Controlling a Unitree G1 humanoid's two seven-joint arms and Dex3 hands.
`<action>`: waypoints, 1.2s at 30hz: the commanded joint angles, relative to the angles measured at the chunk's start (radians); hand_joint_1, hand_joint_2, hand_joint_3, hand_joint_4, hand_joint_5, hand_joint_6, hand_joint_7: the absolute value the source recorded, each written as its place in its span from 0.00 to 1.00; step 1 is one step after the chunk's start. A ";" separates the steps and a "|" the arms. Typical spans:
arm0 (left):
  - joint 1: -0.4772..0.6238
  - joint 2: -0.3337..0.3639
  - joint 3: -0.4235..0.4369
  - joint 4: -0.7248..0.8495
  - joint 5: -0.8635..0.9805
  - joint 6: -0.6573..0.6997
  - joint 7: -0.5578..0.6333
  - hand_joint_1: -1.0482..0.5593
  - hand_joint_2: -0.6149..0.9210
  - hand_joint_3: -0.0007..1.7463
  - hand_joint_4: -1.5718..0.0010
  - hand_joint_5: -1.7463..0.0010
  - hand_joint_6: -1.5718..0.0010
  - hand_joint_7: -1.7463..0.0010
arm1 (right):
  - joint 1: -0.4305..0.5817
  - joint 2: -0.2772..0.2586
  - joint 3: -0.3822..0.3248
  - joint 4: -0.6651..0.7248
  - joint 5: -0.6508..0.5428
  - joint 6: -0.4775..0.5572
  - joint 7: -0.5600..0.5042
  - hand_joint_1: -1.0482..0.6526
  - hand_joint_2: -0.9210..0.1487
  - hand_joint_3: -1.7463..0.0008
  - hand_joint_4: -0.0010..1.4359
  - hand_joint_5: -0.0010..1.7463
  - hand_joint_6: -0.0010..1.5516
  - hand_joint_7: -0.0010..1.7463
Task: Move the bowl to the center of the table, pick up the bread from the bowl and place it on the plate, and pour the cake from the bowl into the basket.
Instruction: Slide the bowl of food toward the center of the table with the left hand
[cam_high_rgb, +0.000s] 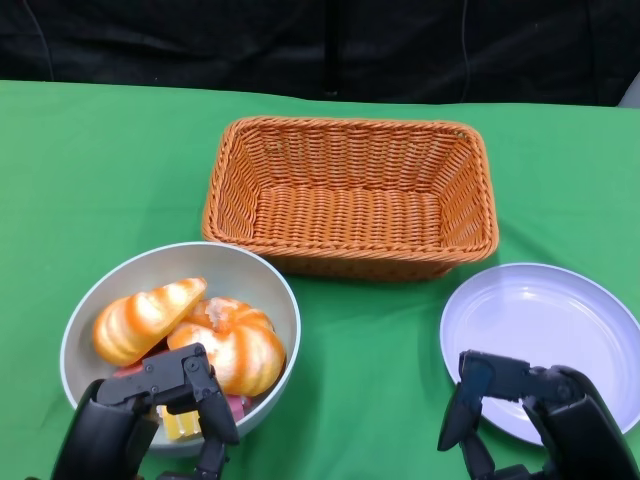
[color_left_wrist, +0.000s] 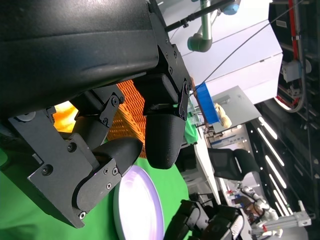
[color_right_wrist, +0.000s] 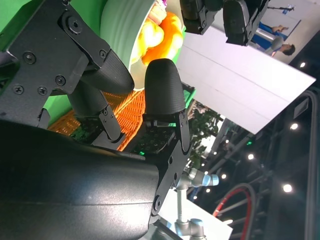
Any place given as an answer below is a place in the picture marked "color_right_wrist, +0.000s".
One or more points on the pale green ceramic bowl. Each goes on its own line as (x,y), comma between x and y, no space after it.
(117,30)

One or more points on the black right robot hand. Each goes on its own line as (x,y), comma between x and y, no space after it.
(62,195)

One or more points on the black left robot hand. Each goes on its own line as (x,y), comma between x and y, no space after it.
(235,22)

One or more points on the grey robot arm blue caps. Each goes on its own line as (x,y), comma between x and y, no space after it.
(192,177)

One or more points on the green tablecloth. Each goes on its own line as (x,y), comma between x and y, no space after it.
(15,15)

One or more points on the green leafy plant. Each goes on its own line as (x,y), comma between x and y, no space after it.
(202,125)

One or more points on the person in grey shirt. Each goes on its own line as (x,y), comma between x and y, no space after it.
(285,48)

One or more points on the person in blue shirt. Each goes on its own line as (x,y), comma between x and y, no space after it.
(270,28)

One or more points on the salmon pink cake with cream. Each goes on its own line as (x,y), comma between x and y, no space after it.
(157,12)

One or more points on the white panel board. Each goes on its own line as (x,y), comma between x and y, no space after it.
(237,82)

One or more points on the orange wicker basket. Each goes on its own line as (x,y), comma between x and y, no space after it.
(127,112)

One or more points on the round pumpkin-shaped bread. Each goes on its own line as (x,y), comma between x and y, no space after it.
(172,37)

